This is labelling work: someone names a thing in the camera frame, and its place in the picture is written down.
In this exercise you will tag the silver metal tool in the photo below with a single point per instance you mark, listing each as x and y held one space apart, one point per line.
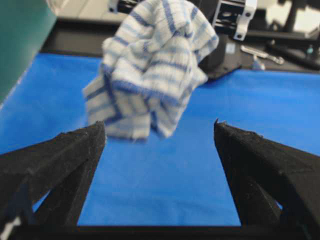
262 54

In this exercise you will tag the blue table mat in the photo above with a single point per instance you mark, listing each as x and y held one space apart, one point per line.
163 181

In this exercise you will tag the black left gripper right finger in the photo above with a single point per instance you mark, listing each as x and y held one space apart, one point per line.
272 185

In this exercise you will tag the white blue striped towel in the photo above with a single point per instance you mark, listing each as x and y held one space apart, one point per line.
149 70

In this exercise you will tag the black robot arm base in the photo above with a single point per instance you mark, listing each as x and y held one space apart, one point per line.
226 58

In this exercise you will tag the white metal bracket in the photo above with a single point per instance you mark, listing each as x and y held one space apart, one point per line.
243 20

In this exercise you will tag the dark green panel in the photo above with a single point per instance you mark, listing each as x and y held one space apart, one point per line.
24 27

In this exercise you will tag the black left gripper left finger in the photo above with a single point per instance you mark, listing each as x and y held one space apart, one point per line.
47 183

